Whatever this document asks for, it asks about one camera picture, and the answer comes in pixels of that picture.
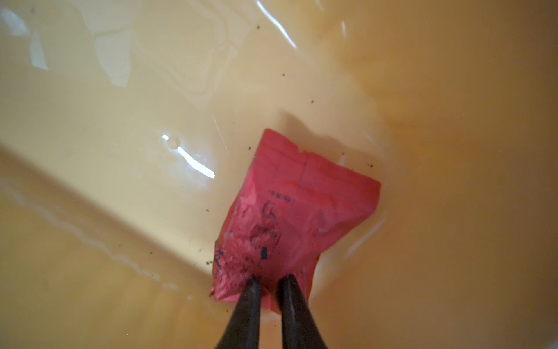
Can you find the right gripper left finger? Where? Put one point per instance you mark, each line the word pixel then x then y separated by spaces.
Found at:
pixel 243 329

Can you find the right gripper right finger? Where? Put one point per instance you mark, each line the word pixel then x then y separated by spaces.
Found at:
pixel 299 330

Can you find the red tea bag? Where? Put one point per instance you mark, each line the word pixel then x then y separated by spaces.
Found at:
pixel 292 207

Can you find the yellow plastic storage box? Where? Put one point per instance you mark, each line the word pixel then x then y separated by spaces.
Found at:
pixel 127 128

